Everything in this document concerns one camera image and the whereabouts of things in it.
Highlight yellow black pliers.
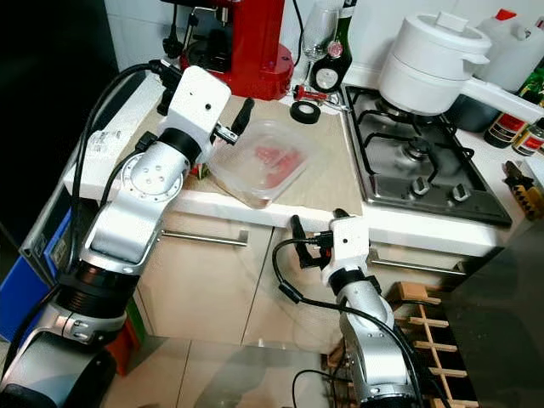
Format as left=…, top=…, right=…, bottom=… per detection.
left=501, top=159, right=544, bottom=222

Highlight blue cutting board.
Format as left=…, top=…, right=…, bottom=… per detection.
left=0, top=255, right=52, bottom=345

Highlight clear plastic food container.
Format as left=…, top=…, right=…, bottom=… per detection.
left=206, top=119, right=314, bottom=210

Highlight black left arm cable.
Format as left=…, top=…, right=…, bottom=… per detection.
left=70, top=61, right=167, bottom=273

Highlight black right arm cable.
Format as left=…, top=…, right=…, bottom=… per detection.
left=272, top=238, right=447, bottom=408

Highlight cream kitchen cabinet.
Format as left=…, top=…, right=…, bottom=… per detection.
left=61, top=81, right=544, bottom=349

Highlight green glass bottle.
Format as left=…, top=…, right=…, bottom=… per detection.
left=518, top=58, right=544, bottom=120

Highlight steel gas hob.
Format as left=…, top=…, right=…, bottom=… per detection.
left=340, top=83, right=515, bottom=227

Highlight red coffee machine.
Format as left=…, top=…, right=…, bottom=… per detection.
left=160, top=0, right=294, bottom=101

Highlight silver cabinet handle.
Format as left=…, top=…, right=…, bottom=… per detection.
left=160, top=228, right=247, bottom=247
left=370, top=258, right=456, bottom=277

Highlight clear wine glass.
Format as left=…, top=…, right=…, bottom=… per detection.
left=302, top=0, right=343, bottom=60

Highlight white cooking pot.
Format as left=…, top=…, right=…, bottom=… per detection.
left=377, top=11, right=544, bottom=124

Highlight white jug red cap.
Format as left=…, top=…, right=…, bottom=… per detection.
left=474, top=8, right=544, bottom=93

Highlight small red handled tool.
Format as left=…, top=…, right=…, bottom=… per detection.
left=293, top=85, right=349, bottom=110

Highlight dark sauce bottle red label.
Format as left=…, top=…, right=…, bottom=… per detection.
left=484, top=109, right=521, bottom=150

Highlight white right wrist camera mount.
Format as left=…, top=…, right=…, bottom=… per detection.
left=330, top=217, right=371, bottom=286

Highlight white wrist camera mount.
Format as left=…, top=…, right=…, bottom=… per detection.
left=168, top=65, right=232, bottom=141
left=330, top=217, right=371, bottom=286

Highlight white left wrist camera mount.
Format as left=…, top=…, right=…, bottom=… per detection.
left=168, top=65, right=232, bottom=141

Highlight wooden slatted rack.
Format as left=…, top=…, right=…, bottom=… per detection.
left=327, top=280, right=477, bottom=408

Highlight dark wine bottle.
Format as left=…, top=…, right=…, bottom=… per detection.
left=309, top=0, right=356, bottom=93

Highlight small dark glass bottle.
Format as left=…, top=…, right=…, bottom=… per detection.
left=513, top=117, right=544, bottom=159

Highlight black tape roll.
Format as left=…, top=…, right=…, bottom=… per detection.
left=290, top=100, right=322, bottom=125

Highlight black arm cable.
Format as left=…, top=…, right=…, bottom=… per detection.
left=272, top=238, right=447, bottom=408
left=70, top=61, right=167, bottom=273

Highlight large black appliance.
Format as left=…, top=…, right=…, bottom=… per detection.
left=0, top=0, right=122, bottom=256

